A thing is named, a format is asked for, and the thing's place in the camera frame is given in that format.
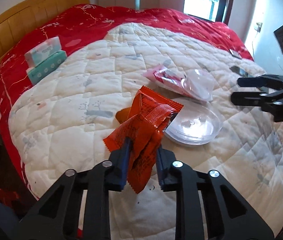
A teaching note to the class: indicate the pink snack packet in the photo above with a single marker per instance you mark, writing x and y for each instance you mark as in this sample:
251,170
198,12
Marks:
167,79

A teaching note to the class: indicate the teal tissue box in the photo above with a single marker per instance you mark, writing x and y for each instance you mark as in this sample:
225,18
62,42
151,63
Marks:
36,74

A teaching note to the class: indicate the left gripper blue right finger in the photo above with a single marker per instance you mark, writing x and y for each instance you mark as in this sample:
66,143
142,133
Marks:
164,160

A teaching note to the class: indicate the orange peel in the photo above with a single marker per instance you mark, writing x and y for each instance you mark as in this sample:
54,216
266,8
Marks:
122,115

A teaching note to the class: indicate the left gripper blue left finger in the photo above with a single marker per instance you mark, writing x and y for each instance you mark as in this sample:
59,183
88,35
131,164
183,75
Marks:
117,177

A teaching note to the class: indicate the white quilted blanket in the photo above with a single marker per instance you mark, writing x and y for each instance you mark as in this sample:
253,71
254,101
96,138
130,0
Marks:
93,101

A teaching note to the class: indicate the wooden headboard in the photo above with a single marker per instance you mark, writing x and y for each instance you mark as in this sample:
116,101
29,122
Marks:
24,22

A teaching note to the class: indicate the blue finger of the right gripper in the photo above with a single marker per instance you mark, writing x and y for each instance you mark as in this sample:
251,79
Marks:
255,99
259,81

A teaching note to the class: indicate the red orange snack wrapper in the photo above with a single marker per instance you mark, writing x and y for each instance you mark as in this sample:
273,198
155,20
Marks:
148,118

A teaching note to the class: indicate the clear plastic lid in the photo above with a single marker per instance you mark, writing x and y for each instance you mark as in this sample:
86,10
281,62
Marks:
196,123

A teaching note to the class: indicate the white tissue pack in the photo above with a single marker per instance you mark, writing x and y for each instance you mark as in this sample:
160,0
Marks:
42,51

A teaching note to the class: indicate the red bed duvet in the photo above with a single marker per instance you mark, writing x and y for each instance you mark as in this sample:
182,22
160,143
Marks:
77,27

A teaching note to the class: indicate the clear plastic bowl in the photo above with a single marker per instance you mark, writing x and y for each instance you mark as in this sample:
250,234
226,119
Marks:
199,84

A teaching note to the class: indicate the black smartphone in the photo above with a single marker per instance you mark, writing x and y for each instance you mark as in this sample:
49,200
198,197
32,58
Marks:
243,73

